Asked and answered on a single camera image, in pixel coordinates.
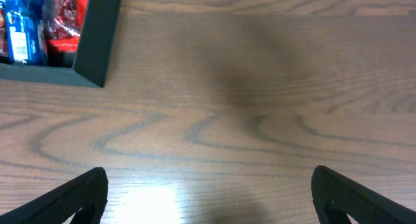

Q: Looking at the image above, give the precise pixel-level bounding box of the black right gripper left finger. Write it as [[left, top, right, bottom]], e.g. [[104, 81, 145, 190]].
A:
[[1, 167, 108, 224]]

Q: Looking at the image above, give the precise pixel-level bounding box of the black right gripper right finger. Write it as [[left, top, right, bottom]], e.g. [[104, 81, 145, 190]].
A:
[[311, 166, 415, 224]]

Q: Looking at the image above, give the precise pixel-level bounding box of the blue Oreo cookie pack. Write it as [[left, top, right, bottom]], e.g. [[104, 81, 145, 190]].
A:
[[5, 0, 47, 66]]

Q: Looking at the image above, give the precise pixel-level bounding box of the red Hacks candy bag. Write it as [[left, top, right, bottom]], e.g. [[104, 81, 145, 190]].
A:
[[42, 0, 88, 53]]

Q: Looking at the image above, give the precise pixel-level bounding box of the red Hello Panda box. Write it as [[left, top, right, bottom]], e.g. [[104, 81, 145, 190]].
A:
[[0, 10, 8, 57]]

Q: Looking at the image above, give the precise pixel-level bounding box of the dark green gift box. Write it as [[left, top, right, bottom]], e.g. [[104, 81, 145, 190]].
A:
[[1, 0, 121, 88]]

